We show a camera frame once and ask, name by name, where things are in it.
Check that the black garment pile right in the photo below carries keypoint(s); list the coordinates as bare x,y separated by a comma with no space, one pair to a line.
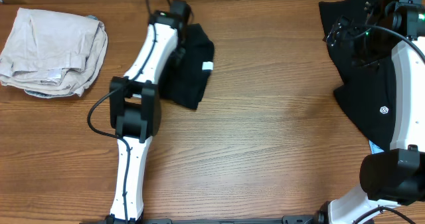
368,93

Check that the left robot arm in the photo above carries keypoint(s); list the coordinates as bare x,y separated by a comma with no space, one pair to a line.
135,111

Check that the light blue garment under beige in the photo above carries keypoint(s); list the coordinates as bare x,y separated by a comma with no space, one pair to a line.
47,96

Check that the light blue cloth right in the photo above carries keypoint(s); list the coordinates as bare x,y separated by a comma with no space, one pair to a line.
375,149

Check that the folded beige clothes stack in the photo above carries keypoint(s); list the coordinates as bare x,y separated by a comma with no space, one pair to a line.
53,52

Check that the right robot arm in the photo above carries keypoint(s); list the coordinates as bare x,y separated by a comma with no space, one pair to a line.
395,177

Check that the black t-shirt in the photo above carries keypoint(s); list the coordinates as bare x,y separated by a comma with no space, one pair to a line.
185,85

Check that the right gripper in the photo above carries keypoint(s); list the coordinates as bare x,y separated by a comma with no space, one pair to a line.
337,33

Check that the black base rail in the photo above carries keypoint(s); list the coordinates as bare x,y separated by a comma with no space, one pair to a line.
232,221

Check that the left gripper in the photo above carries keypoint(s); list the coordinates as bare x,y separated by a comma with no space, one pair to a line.
179,56

